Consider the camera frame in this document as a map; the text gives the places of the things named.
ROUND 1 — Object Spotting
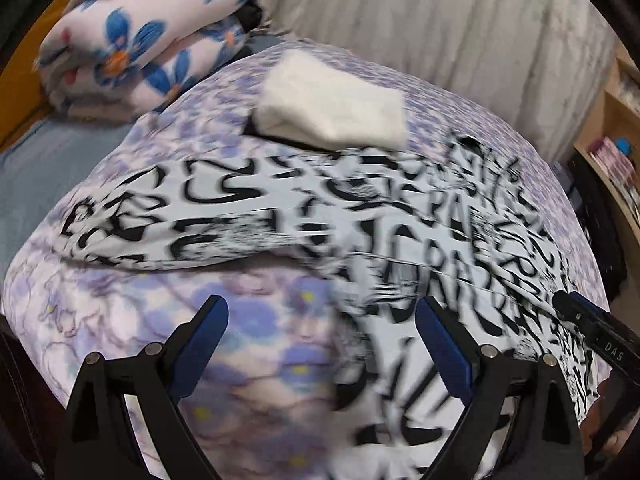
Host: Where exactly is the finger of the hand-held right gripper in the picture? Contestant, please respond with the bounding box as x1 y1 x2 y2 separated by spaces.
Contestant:
551 291 609 334

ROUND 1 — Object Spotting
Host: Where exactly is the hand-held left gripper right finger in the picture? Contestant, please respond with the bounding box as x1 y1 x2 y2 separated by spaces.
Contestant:
414 296 586 480

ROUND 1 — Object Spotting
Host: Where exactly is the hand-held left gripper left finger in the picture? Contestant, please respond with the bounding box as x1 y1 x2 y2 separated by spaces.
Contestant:
64 295 230 480

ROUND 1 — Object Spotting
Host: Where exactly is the black and white printed garment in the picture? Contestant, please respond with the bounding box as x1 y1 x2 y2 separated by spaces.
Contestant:
57 130 601 480

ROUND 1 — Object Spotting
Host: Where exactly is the person's right hand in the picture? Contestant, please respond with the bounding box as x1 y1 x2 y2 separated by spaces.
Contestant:
585 380 632 461

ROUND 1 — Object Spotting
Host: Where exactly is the purple floral bed sheet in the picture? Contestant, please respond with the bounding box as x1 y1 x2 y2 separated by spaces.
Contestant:
0 42 613 480

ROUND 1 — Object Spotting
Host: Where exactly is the dark cloth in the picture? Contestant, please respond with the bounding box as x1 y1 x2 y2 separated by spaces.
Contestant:
567 152 628 306

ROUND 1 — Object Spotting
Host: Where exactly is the row of books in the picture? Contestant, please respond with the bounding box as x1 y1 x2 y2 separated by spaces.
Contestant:
587 135 636 196

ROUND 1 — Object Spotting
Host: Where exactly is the wooden shelf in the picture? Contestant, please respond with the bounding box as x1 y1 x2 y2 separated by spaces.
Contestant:
572 45 640 271

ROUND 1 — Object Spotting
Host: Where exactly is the grey-blue sheet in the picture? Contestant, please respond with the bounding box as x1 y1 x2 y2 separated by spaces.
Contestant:
0 110 131 271

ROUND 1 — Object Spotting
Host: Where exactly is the white fluffy folded cloth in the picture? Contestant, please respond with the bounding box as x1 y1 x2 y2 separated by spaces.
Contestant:
250 52 408 151

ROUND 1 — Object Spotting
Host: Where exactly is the blue flower folded blanket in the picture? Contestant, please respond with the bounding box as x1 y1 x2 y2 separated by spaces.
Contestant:
37 0 261 121

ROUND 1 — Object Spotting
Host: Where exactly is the wooden headboard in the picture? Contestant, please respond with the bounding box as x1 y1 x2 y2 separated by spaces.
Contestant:
0 0 81 151

